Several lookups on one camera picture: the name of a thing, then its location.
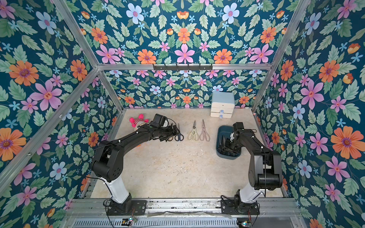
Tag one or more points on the cream yellow scissors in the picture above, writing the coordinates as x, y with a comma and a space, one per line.
193, 135

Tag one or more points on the small white drawer cabinet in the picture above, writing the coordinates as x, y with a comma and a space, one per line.
223, 104

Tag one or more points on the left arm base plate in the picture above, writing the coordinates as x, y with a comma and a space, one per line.
128, 208

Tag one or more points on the black hook rail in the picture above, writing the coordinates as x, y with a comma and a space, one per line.
178, 67

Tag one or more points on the teal plastic storage box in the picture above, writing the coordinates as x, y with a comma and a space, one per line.
223, 142

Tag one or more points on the dark blue scissors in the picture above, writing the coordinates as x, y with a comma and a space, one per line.
179, 137

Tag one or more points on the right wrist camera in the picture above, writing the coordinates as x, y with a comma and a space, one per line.
238, 127

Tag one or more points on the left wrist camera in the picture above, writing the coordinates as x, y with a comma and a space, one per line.
159, 121

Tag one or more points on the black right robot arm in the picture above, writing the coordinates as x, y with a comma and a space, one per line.
264, 172

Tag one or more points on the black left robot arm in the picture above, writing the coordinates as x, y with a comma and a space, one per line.
108, 161

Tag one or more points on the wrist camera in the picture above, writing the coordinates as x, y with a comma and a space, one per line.
238, 127
159, 121

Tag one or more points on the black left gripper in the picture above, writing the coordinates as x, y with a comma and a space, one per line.
170, 133

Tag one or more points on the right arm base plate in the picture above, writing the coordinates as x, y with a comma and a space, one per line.
236, 207

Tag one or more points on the white pink plush toy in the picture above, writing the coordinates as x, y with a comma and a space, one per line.
138, 122

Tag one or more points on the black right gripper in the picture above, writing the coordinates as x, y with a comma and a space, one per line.
228, 145

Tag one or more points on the pink scissors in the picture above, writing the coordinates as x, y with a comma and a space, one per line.
204, 136

